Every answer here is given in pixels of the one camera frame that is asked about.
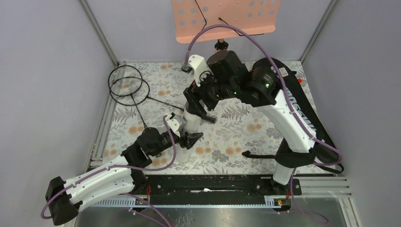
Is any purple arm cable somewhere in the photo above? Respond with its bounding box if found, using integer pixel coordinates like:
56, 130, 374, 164
41, 115, 178, 227
184, 24, 344, 225

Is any black racket bag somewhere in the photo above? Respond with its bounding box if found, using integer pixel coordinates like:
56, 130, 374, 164
253, 58, 341, 167

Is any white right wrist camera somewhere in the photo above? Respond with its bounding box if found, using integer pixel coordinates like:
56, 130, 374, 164
181, 54, 211, 87

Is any floral tablecloth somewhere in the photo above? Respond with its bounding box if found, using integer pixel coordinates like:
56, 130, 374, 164
102, 60, 333, 175

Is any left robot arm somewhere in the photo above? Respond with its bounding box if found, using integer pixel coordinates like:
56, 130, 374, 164
44, 127, 203, 226

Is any pink music stand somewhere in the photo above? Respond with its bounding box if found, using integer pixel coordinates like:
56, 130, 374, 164
171, 0, 281, 44

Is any black badminton racket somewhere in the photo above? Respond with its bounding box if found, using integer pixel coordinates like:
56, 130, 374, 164
108, 65, 147, 128
110, 77, 218, 123

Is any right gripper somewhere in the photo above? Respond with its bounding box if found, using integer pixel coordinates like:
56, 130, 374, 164
183, 67, 237, 118

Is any white shuttlecock tube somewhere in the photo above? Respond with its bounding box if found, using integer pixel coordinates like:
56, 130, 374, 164
176, 107, 201, 163

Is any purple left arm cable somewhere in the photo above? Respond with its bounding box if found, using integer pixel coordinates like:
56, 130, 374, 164
41, 115, 178, 227

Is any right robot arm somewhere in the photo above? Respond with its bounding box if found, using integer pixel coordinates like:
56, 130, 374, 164
184, 51, 316, 195

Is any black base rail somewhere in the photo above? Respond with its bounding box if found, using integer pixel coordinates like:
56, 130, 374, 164
87, 174, 303, 208

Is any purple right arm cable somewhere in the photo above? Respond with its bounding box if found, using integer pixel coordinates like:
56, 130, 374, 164
184, 24, 344, 225

